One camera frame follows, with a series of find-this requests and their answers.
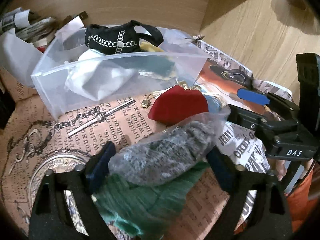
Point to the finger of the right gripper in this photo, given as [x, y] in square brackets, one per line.
[252, 96]
[245, 118]

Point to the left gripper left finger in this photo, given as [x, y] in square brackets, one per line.
[50, 217]

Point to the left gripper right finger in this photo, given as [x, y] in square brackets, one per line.
[257, 207]

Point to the red velvet pouch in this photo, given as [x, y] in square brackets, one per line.
[175, 104]

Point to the green yellow sponge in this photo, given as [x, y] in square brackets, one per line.
[155, 67]

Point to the grey fluffy item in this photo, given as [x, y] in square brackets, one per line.
[166, 155]

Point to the black chain bag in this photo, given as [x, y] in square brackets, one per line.
[122, 38]

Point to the white soft cloth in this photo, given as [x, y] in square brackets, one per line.
[96, 79]

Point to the right hand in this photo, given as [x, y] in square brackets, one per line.
[280, 169]

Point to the newspaper print liner sheet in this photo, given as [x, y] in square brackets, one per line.
[30, 145]

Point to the green knitted cloth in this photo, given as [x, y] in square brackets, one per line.
[145, 211]

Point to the clear plastic box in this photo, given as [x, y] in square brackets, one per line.
[51, 72]

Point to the white paper sheet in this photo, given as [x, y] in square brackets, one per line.
[18, 57]

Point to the small white cardboard box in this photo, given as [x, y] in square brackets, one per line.
[71, 24]

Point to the stack of newspapers and books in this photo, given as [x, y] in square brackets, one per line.
[29, 27]

